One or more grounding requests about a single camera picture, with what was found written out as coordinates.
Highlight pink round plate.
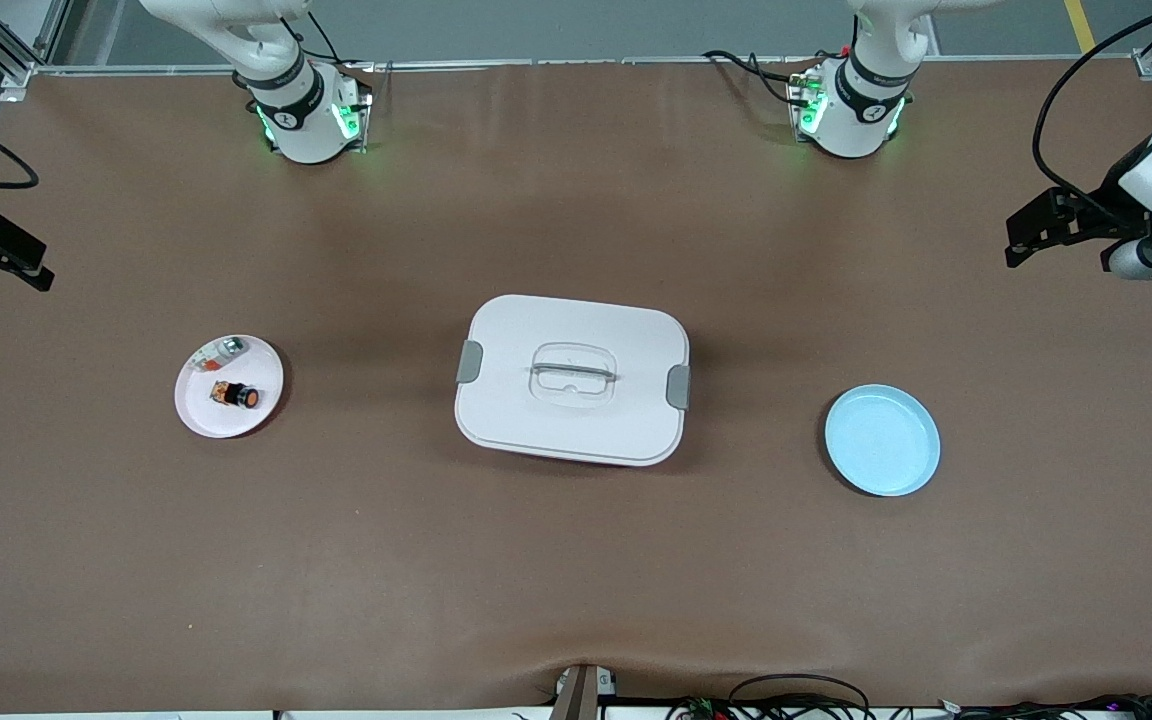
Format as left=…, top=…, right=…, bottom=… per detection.
left=174, top=334, right=286, bottom=440

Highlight light blue round plate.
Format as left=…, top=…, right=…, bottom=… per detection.
left=824, top=384, right=941, bottom=498

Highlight white lidded storage box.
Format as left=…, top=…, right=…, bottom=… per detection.
left=454, top=293, right=692, bottom=469

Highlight white green push button switch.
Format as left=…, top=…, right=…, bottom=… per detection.
left=190, top=338, right=250, bottom=377

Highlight black left base cables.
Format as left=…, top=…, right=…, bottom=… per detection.
left=703, top=48, right=817, bottom=109

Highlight black base cables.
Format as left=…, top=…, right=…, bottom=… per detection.
left=281, top=0, right=377, bottom=73
left=703, top=48, right=817, bottom=109

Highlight black right base cables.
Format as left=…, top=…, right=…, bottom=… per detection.
left=281, top=0, right=377, bottom=73

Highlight black cable bundle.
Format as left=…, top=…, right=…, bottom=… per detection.
left=936, top=693, right=1152, bottom=720
left=666, top=673, right=873, bottom=720

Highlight silver table edge rail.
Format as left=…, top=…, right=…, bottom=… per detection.
left=31, top=55, right=1137, bottom=77

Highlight clear box lid handle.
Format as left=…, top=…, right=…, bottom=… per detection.
left=530, top=343, right=620, bottom=408

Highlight brown camera mount post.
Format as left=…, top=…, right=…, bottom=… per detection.
left=548, top=663, right=619, bottom=720

